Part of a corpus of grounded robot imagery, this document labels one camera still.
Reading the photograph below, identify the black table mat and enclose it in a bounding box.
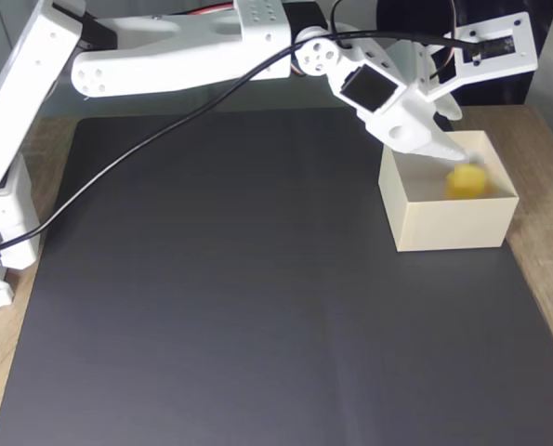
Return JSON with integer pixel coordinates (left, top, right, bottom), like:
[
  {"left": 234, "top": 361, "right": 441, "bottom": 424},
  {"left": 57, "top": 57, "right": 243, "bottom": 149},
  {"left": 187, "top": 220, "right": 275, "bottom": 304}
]
[{"left": 0, "top": 104, "right": 553, "bottom": 446}]

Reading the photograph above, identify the white open box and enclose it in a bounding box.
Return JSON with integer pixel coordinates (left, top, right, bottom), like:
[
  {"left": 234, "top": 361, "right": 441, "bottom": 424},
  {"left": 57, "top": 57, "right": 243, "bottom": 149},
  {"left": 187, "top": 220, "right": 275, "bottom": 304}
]
[{"left": 377, "top": 130, "right": 520, "bottom": 254}]

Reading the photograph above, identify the yellow cube block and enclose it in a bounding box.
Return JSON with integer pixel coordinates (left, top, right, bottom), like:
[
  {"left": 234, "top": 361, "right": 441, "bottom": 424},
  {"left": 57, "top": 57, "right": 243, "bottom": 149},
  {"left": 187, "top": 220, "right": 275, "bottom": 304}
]
[{"left": 445, "top": 163, "right": 487, "bottom": 200}]

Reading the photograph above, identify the thick black camera cable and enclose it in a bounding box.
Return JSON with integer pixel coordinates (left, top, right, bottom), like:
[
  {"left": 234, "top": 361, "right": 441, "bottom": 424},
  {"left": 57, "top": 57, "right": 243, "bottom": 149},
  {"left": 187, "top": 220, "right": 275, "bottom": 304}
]
[{"left": 0, "top": 28, "right": 491, "bottom": 260}]

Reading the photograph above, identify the red arm servo wire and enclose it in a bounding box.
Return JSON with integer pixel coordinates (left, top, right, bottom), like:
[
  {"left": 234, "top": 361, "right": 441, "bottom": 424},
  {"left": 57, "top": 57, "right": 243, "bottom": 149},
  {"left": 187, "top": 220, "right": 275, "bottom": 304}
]
[{"left": 182, "top": 4, "right": 237, "bottom": 18}]

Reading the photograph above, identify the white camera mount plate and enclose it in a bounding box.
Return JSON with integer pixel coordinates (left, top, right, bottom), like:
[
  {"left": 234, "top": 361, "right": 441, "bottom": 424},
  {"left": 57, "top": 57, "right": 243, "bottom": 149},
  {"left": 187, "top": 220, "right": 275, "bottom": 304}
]
[{"left": 413, "top": 11, "right": 539, "bottom": 104}]

